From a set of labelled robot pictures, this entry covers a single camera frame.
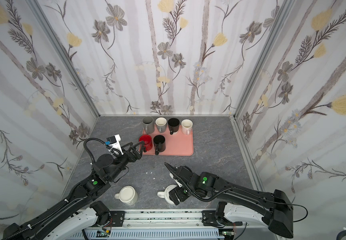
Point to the small grey mug white inside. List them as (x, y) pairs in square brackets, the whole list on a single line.
[(161, 124)]

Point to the pink plastic tray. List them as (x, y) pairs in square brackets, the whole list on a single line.
[(178, 144)]

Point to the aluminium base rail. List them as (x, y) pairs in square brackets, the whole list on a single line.
[(226, 215)]

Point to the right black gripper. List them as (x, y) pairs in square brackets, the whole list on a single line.
[(180, 176)]

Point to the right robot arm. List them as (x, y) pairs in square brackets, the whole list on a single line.
[(275, 208)]

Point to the white ribbed mug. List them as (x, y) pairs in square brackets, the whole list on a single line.
[(165, 194)]

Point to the white vented cable duct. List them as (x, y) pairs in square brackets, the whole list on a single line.
[(154, 234)]

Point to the tall grey mug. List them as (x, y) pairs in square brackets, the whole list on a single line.
[(149, 125)]

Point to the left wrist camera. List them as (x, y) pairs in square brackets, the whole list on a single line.
[(114, 146)]

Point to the cream mug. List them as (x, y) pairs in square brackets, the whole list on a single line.
[(127, 195)]

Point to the red mug black handle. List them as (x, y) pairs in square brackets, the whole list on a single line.
[(148, 142)]

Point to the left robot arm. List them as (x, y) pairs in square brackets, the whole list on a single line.
[(104, 171)]

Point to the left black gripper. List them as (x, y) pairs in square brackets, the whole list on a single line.
[(135, 156)]

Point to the black mug white base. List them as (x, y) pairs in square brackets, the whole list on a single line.
[(173, 124)]

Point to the pink mug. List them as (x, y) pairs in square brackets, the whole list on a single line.
[(186, 126)]

